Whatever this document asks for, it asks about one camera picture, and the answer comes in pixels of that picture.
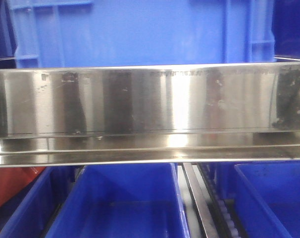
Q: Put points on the stainless steel shelf rail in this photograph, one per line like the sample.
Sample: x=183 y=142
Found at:
x=150 y=114

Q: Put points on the metal roller track divider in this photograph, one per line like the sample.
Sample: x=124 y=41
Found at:
x=207 y=215

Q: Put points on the blue lower left bin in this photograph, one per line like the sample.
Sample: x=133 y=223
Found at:
x=28 y=214

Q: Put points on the red object lower left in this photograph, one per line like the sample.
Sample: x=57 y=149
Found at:
x=13 y=180

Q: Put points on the blue lower right bin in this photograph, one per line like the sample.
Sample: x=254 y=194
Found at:
x=266 y=196

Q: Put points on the blue lower middle bin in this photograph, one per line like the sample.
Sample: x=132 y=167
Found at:
x=123 y=201

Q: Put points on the blue upper shelf bin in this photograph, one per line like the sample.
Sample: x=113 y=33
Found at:
x=74 y=33

